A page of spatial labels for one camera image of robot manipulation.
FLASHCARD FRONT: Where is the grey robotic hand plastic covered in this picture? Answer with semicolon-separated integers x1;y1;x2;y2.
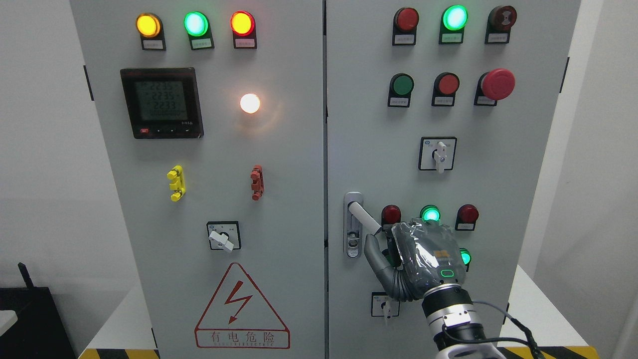
364;218;466;302

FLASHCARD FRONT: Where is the silver door handle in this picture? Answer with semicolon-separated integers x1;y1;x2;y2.
343;191;381;258

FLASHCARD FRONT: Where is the grey right cabinet door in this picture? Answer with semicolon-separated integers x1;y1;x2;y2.
326;0;581;359

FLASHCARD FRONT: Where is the grey cabinet door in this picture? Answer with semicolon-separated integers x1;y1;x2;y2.
70;0;325;359
326;0;581;359

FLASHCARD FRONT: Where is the grey left cabinet door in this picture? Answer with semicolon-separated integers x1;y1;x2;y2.
70;0;325;359

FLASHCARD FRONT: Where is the green lit indicator middle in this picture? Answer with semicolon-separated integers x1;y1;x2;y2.
420;204;441;222

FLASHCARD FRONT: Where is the green lit indicator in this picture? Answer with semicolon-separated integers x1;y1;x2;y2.
438;4;469;44
420;204;441;222

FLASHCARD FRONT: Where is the green lit push button lower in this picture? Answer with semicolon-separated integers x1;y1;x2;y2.
460;247;473;271

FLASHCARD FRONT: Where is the red indicator light middle left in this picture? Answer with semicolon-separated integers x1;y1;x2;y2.
381;204;401;230

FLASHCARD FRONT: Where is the red indicator light middle right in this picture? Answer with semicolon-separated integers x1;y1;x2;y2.
454;204;480;230

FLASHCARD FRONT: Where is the green push button upper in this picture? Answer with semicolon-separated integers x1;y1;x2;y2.
387;73;414;108

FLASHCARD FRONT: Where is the red push button upper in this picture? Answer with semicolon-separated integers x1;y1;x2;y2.
431;71;460;107

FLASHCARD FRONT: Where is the red terminal connector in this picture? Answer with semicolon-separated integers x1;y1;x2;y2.
250;165;265;201

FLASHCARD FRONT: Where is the red emergency stop button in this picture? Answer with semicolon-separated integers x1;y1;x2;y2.
474;68;516;107

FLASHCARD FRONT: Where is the red electric warning sticker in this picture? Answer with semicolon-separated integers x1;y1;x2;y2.
194;263;290;350

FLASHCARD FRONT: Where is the white lit indicator light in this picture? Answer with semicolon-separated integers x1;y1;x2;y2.
239;93;261;114

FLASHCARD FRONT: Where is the red indicator light top right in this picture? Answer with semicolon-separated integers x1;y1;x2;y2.
392;7;419;46

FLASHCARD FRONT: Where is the green lit indicator top right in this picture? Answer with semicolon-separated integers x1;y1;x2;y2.
438;4;469;44

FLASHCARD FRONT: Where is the dark red buzzer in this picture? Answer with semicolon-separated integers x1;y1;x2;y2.
484;6;517;44

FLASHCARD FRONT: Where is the yellow terminal connector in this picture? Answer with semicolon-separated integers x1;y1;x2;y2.
166;165;186;202

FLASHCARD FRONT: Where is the red lit indicator light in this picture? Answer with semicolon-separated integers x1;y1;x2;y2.
230;10;257;49

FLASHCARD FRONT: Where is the black digital power meter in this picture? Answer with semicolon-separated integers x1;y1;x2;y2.
120;67;204;139

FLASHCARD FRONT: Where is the green indicator light top left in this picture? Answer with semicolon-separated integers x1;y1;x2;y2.
183;11;214;50

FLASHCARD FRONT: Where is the yellow indicator light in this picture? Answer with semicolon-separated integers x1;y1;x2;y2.
135;13;166;51

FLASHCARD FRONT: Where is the black box with antenna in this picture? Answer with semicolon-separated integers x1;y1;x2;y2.
0;263;76;359

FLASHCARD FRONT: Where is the white rotary switch lower right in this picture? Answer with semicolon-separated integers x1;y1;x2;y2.
370;291;400;326

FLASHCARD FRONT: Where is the white rotary switch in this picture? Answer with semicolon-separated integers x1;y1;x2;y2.
418;137;457;174
370;291;400;326

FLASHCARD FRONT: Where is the white rotary switch upper right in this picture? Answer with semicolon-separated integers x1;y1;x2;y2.
418;137;457;174

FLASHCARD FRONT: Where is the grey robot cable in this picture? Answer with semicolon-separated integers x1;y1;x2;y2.
471;300;546;359

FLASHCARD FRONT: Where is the white rotary switch left door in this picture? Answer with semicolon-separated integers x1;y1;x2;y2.
206;221;242;252

